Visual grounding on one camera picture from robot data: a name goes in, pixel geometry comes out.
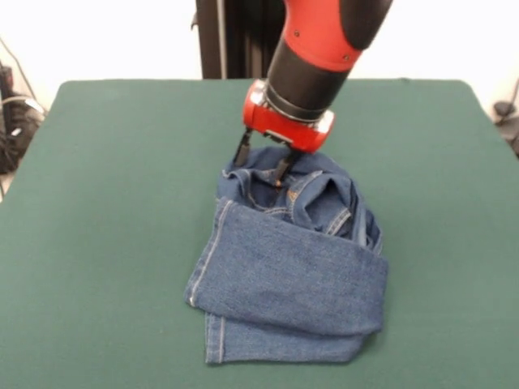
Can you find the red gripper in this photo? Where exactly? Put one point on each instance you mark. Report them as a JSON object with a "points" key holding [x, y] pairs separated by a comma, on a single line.
{"points": [[284, 127]]}

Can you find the blue denim jeans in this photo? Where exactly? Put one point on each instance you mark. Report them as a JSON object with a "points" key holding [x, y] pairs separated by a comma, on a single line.
{"points": [[284, 275]]}

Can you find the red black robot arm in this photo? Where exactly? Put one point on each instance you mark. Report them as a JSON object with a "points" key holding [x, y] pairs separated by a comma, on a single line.
{"points": [[324, 32]]}

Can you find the dark green table cloth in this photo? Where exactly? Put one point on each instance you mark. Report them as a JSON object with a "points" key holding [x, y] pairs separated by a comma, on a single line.
{"points": [[101, 202]]}

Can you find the black power strip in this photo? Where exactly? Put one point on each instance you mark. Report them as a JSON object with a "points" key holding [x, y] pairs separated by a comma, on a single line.
{"points": [[514, 138]]}

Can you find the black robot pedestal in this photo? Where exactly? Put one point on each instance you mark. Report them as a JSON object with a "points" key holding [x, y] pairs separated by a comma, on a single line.
{"points": [[227, 40]]}

